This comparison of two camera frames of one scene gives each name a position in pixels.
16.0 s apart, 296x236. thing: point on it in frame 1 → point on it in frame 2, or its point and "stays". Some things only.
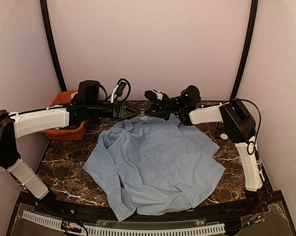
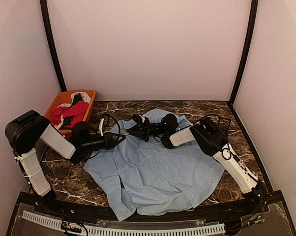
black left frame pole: (44, 11) stays
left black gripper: (118, 110) → (109, 139)
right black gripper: (163, 108) → (142, 129)
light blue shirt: (153, 165) stays
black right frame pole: (250, 36) stays
